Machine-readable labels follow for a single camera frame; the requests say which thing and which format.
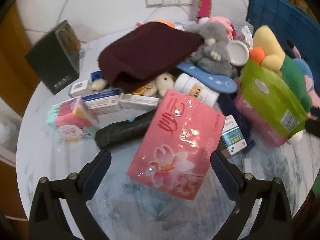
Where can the cream bear plush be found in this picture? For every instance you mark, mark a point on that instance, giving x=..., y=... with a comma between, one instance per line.
x=165, y=83

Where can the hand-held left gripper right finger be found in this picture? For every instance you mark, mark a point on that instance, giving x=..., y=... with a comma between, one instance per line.
x=225, y=177

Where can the yellow plush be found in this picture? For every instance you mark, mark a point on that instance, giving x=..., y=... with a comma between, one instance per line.
x=267, y=47

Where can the white round lid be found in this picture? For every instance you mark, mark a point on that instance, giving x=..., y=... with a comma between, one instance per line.
x=237, y=53

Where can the maroon cloth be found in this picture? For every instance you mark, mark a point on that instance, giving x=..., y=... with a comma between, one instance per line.
x=150, y=52

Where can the pink wrapped pack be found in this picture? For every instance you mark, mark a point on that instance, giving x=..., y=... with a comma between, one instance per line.
x=255, y=122

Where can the pink floral tissue pack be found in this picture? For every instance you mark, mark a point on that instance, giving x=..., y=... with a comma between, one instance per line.
x=175, y=142

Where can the black pouch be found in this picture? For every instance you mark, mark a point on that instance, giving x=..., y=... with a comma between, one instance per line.
x=122, y=132

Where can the clear plastic bag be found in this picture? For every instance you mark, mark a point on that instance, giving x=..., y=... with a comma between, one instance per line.
x=245, y=35

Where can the grey plush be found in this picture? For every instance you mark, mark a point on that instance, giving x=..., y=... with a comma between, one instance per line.
x=215, y=52

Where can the pink plush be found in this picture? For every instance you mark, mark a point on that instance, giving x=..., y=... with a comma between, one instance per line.
x=221, y=23

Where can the teal label medicine box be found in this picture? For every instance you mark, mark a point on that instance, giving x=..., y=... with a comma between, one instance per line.
x=233, y=137

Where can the pastel tissue pack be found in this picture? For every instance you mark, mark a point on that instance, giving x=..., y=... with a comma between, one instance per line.
x=72, y=120

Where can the pig plush with blue shirt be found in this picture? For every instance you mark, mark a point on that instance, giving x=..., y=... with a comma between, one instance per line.
x=303, y=70

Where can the black box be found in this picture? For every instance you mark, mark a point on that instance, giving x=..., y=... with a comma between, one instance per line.
x=52, y=60

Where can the blue shoe insole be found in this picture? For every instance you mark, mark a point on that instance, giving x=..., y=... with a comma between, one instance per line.
x=215, y=80

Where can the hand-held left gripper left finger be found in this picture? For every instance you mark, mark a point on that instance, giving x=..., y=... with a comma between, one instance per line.
x=97, y=177

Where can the white pill bottle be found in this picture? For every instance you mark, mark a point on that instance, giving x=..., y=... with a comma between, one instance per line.
x=197, y=90

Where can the long white medicine box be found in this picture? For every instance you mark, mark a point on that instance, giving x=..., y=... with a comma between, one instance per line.
x=138, y=101

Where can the yellow pink chips can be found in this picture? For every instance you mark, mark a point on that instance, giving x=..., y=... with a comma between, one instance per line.
x=205, y=5

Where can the blue plastic crate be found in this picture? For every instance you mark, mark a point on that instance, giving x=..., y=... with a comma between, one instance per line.
x=280, y=17

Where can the green tissue pack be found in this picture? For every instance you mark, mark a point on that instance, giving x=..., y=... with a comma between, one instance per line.
x=270, y=97

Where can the orange plush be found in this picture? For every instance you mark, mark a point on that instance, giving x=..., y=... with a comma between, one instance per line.
x=166, y=23

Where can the dark green plush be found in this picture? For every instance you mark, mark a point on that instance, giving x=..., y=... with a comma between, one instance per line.
x=296, y=85

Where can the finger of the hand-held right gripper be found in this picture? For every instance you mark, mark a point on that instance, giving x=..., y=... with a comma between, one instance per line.
x=313, y=128

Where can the small white medicine box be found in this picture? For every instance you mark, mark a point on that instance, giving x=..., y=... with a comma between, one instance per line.
x=80, y=88

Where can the white plastic bag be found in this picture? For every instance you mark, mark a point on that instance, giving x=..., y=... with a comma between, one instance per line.
x=7, y=132

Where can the navy cloth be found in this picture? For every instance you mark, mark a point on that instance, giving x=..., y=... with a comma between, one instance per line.
x=232, y=107

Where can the blue white medicine box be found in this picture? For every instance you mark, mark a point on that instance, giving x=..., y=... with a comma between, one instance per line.
x=103, y=102

